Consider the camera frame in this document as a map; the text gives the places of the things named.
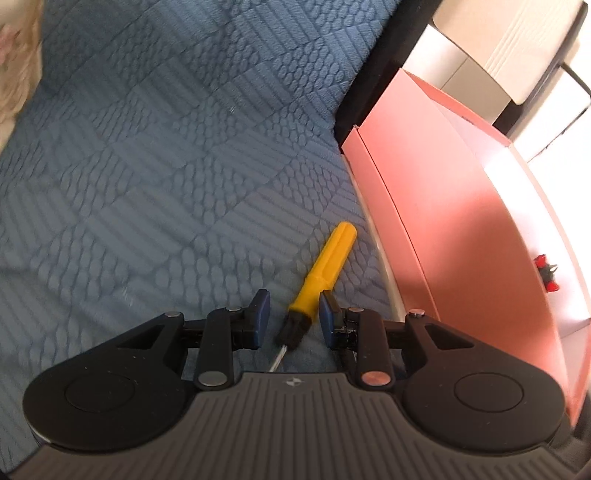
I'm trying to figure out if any yellow screwdriver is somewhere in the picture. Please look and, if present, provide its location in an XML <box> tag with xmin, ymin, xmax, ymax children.
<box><xmin>270</xmin><ymin>222</ymin><xmax>359</xmax><ymax>373</ymax></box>

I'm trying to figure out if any blue quilted blanket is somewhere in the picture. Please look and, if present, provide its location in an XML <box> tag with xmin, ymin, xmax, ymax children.
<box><xmin>0</xmin><ymin>0</ymin><xmax>407</xmax><ymax>398</ymax></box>

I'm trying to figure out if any floral quilt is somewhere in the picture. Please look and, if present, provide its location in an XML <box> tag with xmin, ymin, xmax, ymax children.
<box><xmin>0</xmin><ymin>0</ymin><xmax>43</xmax><ymax>127</ymax></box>

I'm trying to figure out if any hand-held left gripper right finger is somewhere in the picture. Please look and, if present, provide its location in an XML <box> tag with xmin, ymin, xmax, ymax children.
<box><xmin>319</xmin><ymin>291</ymin><xmax>477</xmax><ymax>389</ymax></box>

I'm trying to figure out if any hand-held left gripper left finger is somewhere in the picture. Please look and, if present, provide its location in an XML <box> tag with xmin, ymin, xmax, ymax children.
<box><xmin>115</xmin><ymin>288</ymin><xmax>271</xmax><ymax>391</ymax></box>

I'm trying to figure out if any pink cardboard box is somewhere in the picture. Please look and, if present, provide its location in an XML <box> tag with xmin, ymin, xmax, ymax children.
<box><xmin>341</xmin><ymin>69</ymin><xmax>591</xmax><ymax>418</ymax></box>

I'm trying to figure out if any red and black clip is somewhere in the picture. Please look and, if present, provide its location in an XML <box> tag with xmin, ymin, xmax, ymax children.
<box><xmin>534</xmin><ymin>253</ymin><xmax>562</xmax><ymax>295</ymax></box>

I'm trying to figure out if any beige bedside cabinet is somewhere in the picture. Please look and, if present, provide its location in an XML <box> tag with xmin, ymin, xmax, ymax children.
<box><xmin>431</xmin><ymin>0</ymin><xmax>586</xmax><ymax>105</ymax></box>

